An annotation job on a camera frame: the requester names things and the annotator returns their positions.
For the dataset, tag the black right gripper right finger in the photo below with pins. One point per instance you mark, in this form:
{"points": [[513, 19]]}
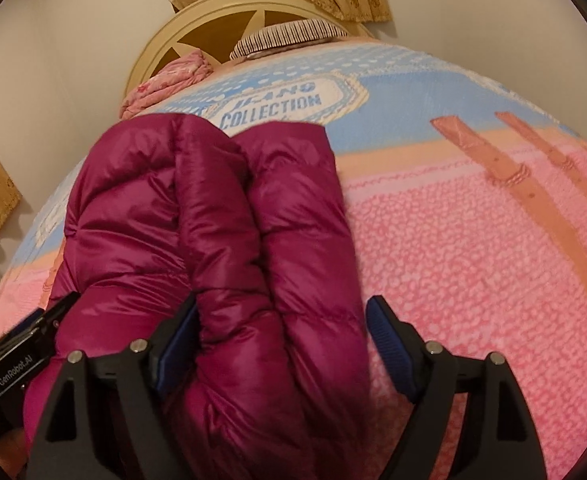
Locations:
{"points": [[496, 439]]}

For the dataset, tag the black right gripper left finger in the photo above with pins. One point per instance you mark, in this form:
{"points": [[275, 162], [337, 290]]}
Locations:
{"points": [[104, 417]]}

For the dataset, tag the magenta puffer jacket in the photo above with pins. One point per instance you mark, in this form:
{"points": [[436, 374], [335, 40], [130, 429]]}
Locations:
{"points": [[166, 207]]}

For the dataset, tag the blue and pink bedspread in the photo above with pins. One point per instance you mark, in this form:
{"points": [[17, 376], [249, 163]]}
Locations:
{"points": [[467, 208]]}

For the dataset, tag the folded pink floral blanket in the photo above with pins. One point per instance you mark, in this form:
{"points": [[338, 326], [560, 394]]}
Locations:
{"points": [[174, 77]]}

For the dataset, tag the cream wooden headboard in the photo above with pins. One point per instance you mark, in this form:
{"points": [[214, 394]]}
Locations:
{"points": [[215, 27]]}

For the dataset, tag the striped pillow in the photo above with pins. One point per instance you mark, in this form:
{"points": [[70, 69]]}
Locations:
{"points": [[285, 35]]}

